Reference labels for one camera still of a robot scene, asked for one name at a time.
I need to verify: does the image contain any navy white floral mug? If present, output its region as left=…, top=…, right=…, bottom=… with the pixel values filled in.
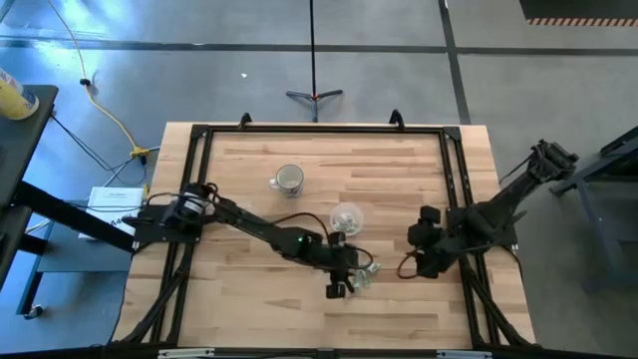
left=268, top=164, right=306, bottom=198

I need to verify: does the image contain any yellow power cable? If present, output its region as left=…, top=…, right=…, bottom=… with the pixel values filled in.
left=46, top=0, right=152, bottom=159

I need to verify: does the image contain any black aluminium rig frame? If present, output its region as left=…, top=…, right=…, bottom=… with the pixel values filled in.
left=113, top=109, right=538, bottom=353

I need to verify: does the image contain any clear plastic cup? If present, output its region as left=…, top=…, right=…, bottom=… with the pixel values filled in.
left=328, top=200, right=365, bottom=237

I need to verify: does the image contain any black yellow hazard mat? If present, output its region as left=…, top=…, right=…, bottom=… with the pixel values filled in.
left=519, top=0, right=638, bottom=28

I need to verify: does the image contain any black floor cable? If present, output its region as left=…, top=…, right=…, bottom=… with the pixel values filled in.
left=49, top=114, right=151, bottom=188

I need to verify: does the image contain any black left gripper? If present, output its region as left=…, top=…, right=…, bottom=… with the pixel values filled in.
left=324, top=244, right=362, bottom=301

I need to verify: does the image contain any white paper box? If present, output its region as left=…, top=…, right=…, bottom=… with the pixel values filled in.
left=78, top=185, right=147, bottom=241

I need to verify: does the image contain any black side table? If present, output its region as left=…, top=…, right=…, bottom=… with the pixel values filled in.
left=0, top=84, right=61, bottom=213

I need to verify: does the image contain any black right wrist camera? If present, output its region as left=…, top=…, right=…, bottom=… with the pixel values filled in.
left=419, top=204, right=443, bottom=226

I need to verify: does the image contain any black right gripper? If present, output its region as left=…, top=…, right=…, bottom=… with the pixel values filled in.
left=407, top=216, right=470, bottom=280

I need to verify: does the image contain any black tripod stand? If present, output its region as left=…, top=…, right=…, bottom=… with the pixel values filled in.
left=285, top=0, right=345, bottom=124

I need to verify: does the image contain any grey metal cart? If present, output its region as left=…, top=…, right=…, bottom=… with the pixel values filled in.
left=549, top=125, right=638, bottom=296

